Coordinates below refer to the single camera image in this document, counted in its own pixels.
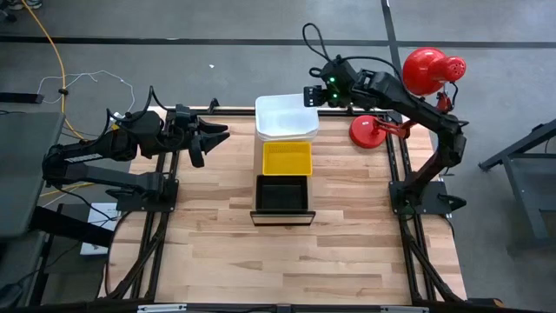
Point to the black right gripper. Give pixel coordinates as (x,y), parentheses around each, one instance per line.
(336,84)

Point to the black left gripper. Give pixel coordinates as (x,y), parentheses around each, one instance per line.
(182,128)

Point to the white plastic basket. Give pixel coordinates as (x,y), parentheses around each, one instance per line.
(286,138)
(284,115)

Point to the yellow plastic basket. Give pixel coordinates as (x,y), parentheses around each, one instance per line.
(286,158)

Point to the black plastic basket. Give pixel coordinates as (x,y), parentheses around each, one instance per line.
(282,195)

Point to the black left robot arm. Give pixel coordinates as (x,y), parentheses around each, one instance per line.
(130,135)

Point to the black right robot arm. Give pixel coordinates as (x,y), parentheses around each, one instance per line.
(417,108)

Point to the black table clamp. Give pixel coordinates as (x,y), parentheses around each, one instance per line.
(119,193)
(454,202)
(213,104)

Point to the red desk lamp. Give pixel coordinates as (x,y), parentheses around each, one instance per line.
(428,71)

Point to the white paper box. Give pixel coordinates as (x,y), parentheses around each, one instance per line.
(93,250)

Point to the grey desk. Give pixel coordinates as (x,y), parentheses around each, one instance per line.
(26,174)

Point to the black flat floor bar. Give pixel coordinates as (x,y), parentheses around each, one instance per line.
(21,97)

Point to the grey metal stand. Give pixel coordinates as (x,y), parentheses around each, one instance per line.
(534,191)

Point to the black metal rig frame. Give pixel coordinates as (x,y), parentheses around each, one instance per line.
(174,169)

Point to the wooden shelf with black frame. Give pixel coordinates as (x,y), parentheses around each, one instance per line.
(282,218)

